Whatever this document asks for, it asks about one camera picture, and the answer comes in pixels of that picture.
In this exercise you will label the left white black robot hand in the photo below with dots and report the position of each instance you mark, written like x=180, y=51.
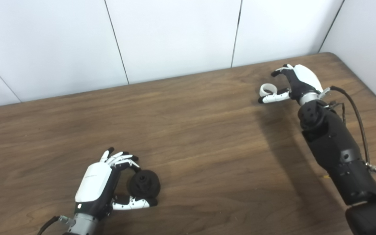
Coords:
x=91, y=182

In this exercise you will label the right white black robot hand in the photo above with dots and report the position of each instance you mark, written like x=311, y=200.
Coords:
x=304, y=80

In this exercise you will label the round black plastic part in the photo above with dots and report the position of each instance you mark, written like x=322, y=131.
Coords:
x=144, y=184

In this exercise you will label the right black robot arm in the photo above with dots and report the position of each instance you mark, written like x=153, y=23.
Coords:
x=335, y=147

